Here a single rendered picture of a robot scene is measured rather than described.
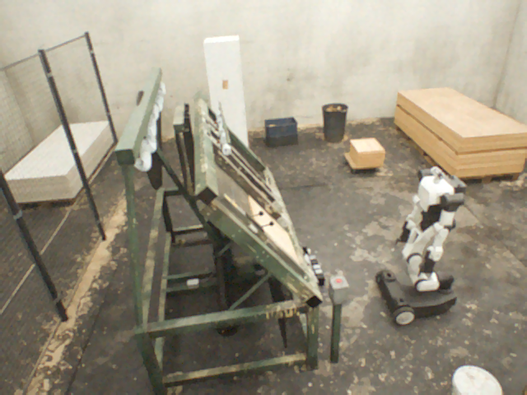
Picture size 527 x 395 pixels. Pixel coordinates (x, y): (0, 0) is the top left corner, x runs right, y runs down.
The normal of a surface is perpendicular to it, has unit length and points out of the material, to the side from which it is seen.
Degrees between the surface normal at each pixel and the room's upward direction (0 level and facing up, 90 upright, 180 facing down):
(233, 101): 90
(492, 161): 90
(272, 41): 90
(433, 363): 0
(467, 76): 90
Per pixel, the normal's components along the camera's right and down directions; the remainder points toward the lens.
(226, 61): 0.05, 0.50
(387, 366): -0.07, -0.86
